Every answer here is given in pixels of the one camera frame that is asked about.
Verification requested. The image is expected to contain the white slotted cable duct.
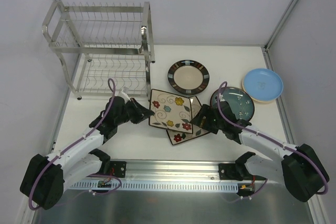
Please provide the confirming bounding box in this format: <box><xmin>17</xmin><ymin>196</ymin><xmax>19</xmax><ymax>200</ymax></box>
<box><xmin>70</xmin><ymin>179</ymin><xmax>238</xmax><ymax>193</ymax></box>

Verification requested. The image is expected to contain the steel two-tier dish rack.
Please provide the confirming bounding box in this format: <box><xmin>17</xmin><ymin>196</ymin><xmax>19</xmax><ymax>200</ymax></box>
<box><xmin>42</xmin><ymin>1</ymin><xmax>155</xmax><ymax>100</ymax></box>

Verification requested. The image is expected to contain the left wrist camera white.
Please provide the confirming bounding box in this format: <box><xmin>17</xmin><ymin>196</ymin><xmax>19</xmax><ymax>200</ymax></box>
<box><xmin>118</xmin><ymin>87</ymin><xmax>131</xmax><ymax>103</ymax></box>

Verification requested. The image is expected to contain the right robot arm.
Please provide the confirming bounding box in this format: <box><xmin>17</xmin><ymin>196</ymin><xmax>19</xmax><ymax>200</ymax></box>
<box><xmin>191</xmin><ymin>102</ymin><xmax>330</xmax><ymax>202</ymax></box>

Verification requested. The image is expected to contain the aluminium mounting rail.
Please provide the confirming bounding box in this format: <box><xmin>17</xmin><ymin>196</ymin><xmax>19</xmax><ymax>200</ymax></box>
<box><xmin>62</xmin><ymin>157</ymin><xmax>284</xmax><ymax>183</ymax></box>

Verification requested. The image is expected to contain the round plate dark patterned rim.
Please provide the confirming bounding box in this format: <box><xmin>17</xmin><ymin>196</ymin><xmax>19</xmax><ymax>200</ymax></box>
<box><xmin>167</xmin><ymin>60</ymin><xmax>210</xmax><ymax>95</ymax></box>

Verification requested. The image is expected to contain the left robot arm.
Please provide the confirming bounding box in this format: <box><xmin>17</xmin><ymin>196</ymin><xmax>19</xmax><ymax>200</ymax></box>
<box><xmin>20</xmin><ymin>96</ymin><xmax>154</xmax><ymax>210</ymax></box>

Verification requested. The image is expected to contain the teal round glazed plate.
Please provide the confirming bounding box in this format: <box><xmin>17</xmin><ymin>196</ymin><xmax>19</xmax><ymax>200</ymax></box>
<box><xmin>220</xmin><ymin>87</ymin><xmax>255</xmax><ymax>122</ymax></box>

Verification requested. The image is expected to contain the square floral plate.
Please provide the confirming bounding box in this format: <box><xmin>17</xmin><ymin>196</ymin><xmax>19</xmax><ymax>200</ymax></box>
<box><xmin>166</xmin><ymin>96</ymin><xmax>209</xmax><ymax>145</ymax></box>
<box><xmin>149</xmin><ymin>89</ymin><xmax>193</xmax><ymax>134</ymax></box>

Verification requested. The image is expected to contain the cream plate under blue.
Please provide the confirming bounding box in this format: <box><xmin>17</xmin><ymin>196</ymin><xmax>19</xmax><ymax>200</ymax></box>
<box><xmin>241</xmin><ymin>79</ymin><xmax>276</xmax><ymax>104</ymax></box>

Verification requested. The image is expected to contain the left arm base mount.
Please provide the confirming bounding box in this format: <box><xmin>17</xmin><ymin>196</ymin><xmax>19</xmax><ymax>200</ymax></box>
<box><xmin>110</xmin><ymin>161</ymin><xmax>127</xmax><ymax>178</ymax></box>

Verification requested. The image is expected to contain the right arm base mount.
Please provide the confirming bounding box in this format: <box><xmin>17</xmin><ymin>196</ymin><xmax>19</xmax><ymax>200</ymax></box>
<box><xmin>218</xmin><ymin>163</ymin><xmax>240</xmax><ymax>180</ymax></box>

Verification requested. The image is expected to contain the light blue round plate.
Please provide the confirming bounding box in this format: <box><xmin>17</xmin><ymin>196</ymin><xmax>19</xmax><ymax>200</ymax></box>
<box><xmin>242</xmin><ymin>68</ymin><xmax>284</xmax><ymax>102</ymax></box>

